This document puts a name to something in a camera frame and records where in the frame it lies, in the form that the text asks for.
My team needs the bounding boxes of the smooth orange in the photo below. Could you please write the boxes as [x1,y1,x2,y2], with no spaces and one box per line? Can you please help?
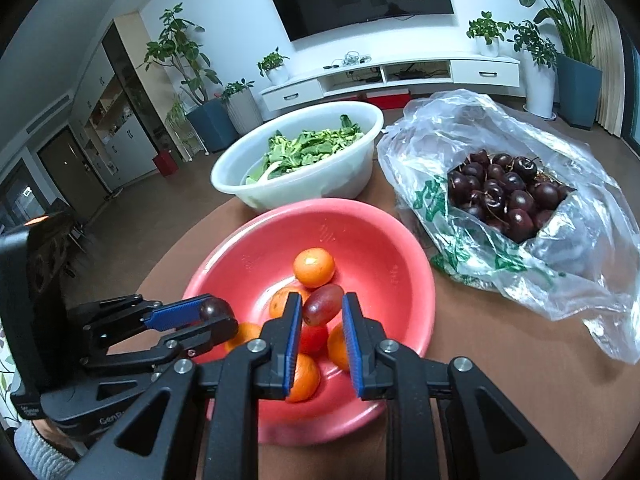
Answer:
[326,323,349,372]

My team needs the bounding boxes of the red tomato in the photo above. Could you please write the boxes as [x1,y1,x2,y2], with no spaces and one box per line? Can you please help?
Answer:
[298,322,329,356]

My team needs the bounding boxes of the dark plum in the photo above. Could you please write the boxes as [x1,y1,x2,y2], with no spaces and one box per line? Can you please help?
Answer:
[198,296,234,321]

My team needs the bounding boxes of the small mandarin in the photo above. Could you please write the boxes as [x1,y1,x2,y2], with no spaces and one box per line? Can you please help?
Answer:
[224,322,262,353]

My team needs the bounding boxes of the large mandarin orange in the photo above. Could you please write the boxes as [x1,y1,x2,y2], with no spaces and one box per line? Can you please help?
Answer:
[285,354,322,403]

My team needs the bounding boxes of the red grape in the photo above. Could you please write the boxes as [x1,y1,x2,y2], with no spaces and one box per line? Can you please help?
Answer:
[303,284,344,326]

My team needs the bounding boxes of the small orange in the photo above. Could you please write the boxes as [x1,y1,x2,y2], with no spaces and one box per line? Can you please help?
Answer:
[293,247,335,288]

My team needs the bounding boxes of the grey sweater left forearm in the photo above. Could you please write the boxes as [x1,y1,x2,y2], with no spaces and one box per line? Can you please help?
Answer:
[14,422,76,480]

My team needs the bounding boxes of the person's left hand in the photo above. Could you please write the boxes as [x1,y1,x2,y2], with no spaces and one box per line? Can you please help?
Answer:
[32,419,88,456]

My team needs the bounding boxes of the red plastic basin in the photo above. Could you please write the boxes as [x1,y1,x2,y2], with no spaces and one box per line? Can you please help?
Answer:
[183,198,435,446]

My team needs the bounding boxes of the red bin on floor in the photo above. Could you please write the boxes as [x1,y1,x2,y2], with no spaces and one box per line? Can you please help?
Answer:
[153,151,179,177]

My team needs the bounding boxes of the green leafy vegetables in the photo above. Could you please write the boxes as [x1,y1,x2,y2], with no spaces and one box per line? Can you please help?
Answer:
[244,115,363,184]

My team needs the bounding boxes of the white plastic basin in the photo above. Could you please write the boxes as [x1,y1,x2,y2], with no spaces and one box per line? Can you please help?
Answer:
[210,101,384,212]

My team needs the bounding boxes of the clear plastic bag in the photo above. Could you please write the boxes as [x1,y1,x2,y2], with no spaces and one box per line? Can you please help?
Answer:
[378,90,639,364]

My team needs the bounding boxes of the tall plant blue pot left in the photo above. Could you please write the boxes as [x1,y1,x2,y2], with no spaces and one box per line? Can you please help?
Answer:
[143,3,238,153]

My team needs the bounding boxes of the dark cherries pile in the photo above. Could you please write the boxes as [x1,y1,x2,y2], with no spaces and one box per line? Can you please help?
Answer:
[447,150,575,244]

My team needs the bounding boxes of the plant in white ribbed pot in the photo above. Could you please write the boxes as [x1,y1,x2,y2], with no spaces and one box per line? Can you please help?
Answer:
[220,78,264,136]

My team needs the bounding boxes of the small plant on cabinet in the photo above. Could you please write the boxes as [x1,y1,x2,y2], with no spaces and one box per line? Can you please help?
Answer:
[257,48,290,86]

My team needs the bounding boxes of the white tv cabinet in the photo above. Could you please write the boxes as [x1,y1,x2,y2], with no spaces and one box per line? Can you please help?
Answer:
[260,54,521,112]

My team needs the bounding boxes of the small potted plant right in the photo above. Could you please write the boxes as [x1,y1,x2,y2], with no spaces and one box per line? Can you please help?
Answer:
[466,11,510,58]

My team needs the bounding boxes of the bushy potted plant right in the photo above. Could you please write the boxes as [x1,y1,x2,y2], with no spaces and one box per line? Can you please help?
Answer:
[509,20,558,120]

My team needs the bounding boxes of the large leafy plant blue pot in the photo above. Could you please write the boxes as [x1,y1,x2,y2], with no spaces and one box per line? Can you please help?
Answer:
[518,0,602,129]

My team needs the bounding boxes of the beige curtain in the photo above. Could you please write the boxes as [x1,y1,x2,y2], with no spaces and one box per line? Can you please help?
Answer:
[580,0,625,138]

